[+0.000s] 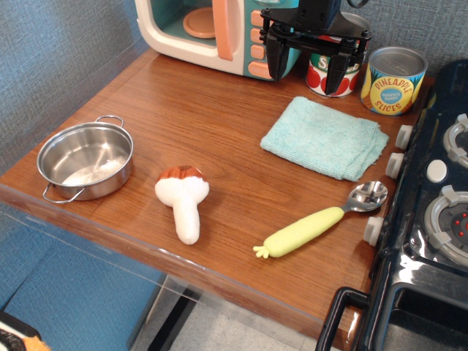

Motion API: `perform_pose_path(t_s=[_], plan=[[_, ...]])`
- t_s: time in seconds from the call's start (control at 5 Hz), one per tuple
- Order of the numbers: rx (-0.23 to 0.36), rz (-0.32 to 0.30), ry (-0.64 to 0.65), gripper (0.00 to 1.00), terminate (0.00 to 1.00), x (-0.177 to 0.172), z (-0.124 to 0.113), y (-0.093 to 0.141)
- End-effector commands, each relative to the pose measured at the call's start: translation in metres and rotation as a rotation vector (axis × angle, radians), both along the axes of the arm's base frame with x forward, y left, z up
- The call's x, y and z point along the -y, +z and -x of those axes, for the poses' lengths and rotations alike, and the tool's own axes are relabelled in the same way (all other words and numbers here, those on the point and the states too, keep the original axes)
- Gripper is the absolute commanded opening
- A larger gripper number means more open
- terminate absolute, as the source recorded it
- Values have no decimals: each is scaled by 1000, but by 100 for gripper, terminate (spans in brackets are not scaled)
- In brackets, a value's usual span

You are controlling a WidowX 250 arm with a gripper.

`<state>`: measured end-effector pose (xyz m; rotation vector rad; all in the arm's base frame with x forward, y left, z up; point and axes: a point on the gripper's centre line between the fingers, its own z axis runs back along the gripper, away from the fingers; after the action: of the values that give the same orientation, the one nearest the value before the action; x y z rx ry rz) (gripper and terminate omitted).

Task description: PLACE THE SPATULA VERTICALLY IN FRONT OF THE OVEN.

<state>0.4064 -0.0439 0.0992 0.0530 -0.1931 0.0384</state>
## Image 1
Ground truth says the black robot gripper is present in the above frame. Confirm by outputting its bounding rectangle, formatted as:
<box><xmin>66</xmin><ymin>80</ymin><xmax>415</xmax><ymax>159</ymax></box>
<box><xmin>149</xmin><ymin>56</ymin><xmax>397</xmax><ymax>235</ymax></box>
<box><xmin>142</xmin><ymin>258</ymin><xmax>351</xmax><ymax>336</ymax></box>
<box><xmin>260</xmin><ymin>1</ymin><xmax>371</xmax><ymax>95</ymax></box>

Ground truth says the spoon with yellow handle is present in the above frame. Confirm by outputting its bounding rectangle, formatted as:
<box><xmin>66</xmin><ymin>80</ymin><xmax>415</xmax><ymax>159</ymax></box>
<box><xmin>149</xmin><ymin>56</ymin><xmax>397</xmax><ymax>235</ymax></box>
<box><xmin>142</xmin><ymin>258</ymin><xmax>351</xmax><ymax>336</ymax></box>
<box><xmin>253</xmin><ymin>181</ymin><xmax>388</xmax><ymax>259</ymax></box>

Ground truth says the toy microwave oven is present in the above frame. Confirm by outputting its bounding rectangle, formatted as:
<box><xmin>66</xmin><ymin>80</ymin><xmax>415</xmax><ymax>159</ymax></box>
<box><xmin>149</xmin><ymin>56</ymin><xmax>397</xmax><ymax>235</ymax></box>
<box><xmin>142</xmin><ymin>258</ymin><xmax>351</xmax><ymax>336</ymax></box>
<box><xmin>135</xmin><ymin>0</ymin><xmax>298</xmax><ymax>80</ymax></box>

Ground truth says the tomato sauce can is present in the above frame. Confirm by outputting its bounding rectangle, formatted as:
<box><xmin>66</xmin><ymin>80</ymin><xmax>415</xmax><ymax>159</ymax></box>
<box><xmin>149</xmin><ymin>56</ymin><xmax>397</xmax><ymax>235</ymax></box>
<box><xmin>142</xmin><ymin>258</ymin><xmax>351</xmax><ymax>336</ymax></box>
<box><xmin>306</xmin><ymin>11</ymin><xmax>371</xmax><ymax>99</ymax></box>

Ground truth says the light blue folded cloth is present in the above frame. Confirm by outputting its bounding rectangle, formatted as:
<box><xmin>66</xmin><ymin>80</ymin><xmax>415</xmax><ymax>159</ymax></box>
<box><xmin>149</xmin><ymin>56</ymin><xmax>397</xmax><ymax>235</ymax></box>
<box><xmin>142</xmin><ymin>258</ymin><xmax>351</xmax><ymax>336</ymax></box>
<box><xmin>260</xmin><ymin>97</ymin><xmax>389</xmax><ymax>181</ymax></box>

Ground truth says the pineapple slices can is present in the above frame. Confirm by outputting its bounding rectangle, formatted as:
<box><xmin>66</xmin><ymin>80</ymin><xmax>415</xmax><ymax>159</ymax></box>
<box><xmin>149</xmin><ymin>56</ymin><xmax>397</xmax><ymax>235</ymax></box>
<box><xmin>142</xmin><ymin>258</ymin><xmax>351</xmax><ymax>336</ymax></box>
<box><xmin>361</xmin><ymin>47</ymin><xmax>429</xmax><ymax>116</ymax></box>

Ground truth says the grey stove knob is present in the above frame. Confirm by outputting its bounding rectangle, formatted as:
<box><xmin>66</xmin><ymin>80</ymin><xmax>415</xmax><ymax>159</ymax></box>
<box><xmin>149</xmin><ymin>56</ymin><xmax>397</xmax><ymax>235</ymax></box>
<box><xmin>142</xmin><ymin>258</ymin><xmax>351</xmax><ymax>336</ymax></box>
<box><xmin>395</xmin><ymin>124</ymin><xmax>413</xmax><ymax>151</ymax></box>
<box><xmin>363</xmin><ymin>216</ymin><xmax>384</xmax><ymax>246</ymax></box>
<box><xmin>385</xmin><ymin>153</ymin><xmax>404</xmax><ymax>180</ymax></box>

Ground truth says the plush mushroom toy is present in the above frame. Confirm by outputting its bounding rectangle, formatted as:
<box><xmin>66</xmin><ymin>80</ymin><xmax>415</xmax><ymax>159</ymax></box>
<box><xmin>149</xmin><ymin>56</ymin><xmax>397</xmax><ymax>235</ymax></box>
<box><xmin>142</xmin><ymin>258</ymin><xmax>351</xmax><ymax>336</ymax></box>
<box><xmin>155</xmin><ymin>165</ymin><xmax>210</xmax><ymax>245</ymax></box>

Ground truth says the stainless steel pot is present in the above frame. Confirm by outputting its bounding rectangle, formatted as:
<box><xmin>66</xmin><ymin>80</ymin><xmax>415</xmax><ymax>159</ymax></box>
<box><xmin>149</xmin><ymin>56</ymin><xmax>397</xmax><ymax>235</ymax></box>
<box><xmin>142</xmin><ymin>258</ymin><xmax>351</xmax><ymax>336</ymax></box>
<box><xmin>37</xmin><ymin>115</ymin><xmax>134</xmax><ymax>204</ymax></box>

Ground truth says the black toy stove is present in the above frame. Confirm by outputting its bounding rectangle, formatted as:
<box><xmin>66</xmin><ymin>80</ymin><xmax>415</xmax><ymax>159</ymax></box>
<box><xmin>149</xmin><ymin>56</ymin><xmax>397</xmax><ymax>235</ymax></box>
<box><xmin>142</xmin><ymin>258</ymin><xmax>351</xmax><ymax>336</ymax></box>
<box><xmin>317</xmin><ymin>59</ymin><xmax>467</xmax><ymax>350</ymax></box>

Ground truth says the orange plush object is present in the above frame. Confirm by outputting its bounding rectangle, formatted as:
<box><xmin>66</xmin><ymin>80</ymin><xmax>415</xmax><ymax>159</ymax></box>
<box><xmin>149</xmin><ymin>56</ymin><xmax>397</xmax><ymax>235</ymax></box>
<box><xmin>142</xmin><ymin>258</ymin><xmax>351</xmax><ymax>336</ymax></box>
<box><xmin>1</xmin><ymin>324</ymin><xmax>51</xmax><ymax>351</ymax></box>

